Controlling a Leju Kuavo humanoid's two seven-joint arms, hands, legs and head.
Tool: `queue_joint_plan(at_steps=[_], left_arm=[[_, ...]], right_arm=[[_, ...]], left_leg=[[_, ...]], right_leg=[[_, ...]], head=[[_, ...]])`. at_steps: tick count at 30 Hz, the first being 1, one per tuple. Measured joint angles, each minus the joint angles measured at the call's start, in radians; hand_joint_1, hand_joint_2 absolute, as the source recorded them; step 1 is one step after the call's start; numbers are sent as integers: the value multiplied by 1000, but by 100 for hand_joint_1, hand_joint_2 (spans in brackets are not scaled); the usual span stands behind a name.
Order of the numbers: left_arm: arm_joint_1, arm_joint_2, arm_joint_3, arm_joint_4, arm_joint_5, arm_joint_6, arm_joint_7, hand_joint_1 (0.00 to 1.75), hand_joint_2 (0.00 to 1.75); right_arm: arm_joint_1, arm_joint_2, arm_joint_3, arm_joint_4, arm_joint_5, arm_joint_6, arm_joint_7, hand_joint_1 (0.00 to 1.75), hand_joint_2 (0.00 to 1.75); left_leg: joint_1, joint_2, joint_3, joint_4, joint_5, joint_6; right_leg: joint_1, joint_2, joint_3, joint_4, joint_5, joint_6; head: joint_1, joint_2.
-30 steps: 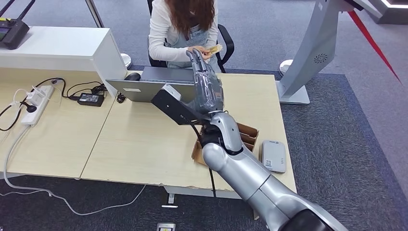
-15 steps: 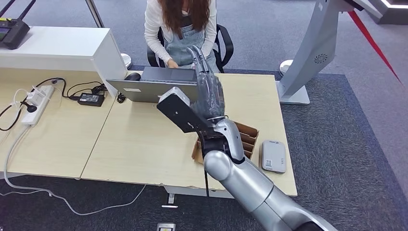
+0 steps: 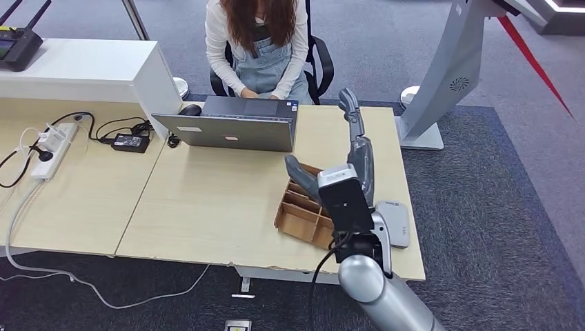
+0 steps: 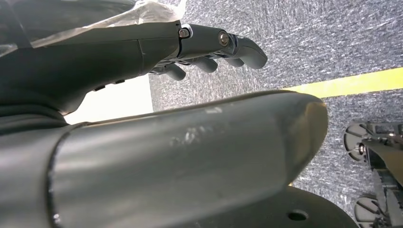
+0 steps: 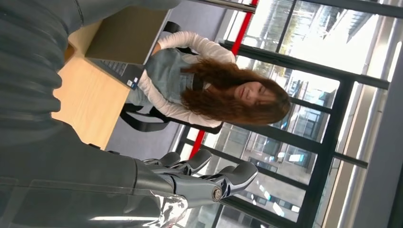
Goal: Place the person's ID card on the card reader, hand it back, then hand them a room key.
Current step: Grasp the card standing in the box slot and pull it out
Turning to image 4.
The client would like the yellow floor tape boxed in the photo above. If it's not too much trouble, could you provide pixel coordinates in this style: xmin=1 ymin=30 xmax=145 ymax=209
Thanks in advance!
xmin=284 ymin=66 xmax=403 ymax=99

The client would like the black wheeled base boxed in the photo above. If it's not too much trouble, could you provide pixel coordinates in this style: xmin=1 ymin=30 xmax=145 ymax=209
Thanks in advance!
xmin=343 ymin=121 xmax=403 ymax=228

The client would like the clear plastic film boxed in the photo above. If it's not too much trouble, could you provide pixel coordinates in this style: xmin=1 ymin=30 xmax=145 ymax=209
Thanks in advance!
xmin=0 ymin=0 xmax=187 ymax=57

